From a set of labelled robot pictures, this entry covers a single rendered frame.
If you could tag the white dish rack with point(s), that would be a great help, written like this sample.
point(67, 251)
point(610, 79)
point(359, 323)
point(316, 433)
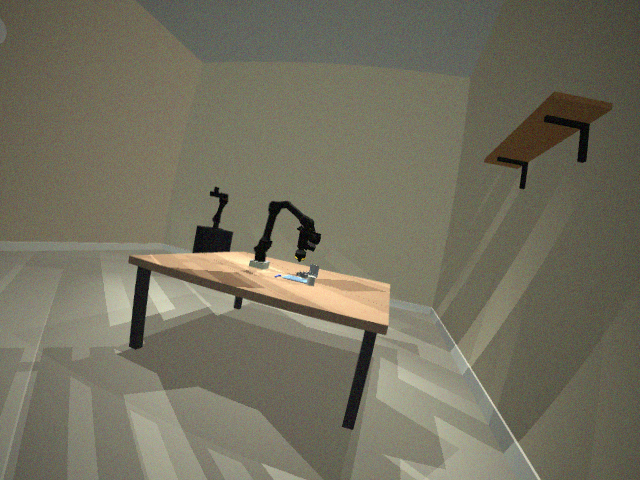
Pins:
point(314, 269)

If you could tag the light blue flat mat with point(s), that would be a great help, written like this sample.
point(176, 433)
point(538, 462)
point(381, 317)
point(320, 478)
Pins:
point(296, 279)

